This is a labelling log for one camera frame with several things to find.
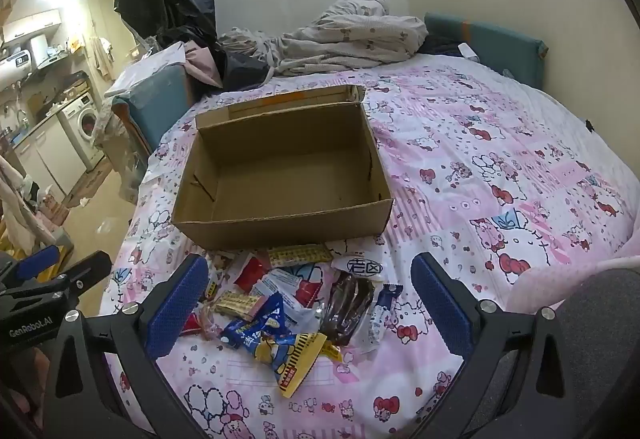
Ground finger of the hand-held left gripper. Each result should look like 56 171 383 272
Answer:
14 245 61 282
50 251 113 302

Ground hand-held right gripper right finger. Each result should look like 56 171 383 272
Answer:
410 251 583 439

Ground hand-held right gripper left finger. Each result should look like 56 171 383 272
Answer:
42 253 211 439

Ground yellow wafer packet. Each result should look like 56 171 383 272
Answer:
210 290 269 320
266 243 332 268

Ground blue and white snack packet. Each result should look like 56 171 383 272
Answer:
356 283 404 356
252 268 303 297

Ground dark brown snack packet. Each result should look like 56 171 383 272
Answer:
319 255 387 349

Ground yellow and blue chips bag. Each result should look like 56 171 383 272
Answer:
251 332 345 401

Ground brown cardboard box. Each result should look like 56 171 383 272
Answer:
171 85 395 251

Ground white kitchen base cabinet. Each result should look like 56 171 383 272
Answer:
12 116 88 200

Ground clear plastic bag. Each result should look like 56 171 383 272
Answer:
92 111 151 204

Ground pink fleece blanket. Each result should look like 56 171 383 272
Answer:
512 253 640 320

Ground white washing machine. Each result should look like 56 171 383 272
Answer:
57 94 106 172

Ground pink cartoon printed bed sheet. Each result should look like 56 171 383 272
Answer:
100 51 640 439

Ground dark grey cloth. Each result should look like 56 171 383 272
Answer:
552 266 640 439

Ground teal padded bed end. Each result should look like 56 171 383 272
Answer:
111 64 198 154

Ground white water heater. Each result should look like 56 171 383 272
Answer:
0 50 38 90

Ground hanging beige towel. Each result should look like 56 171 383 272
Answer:
90 36 117 82

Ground pink cloth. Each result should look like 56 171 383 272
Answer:
182 41 223 90

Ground dark blue bag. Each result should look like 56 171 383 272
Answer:
220 31 276 92

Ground dark clothes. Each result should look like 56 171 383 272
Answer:
420 33 468 58

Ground teal padded headboard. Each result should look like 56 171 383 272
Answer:
424 13 549 92

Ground crumpled grey blanket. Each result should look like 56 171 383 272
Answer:
217 0 428 77

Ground white wall cabinet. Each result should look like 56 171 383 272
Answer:
2 9 63 44

